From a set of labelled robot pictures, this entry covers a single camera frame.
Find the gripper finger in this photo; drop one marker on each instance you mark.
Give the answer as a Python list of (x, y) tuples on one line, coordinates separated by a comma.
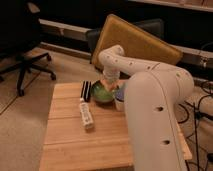
[(104, 84), (116, 88)]

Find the yellow cushion panel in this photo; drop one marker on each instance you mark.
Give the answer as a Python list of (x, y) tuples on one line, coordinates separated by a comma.
[(136, 42)]

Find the green ceramic bowl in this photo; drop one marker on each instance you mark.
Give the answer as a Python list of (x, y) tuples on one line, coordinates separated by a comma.
[(100, 94)]

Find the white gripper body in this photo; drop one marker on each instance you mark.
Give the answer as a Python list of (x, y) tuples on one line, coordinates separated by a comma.
[(111, 76)]

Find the white cup with blue contents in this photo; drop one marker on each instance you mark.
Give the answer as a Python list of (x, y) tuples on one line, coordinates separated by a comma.
[(119, 98)]

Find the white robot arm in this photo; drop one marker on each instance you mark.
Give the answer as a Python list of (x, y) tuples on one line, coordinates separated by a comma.
[(150, 94)]

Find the black office chair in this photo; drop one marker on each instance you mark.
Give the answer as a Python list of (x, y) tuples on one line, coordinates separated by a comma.
[(20, 32)]

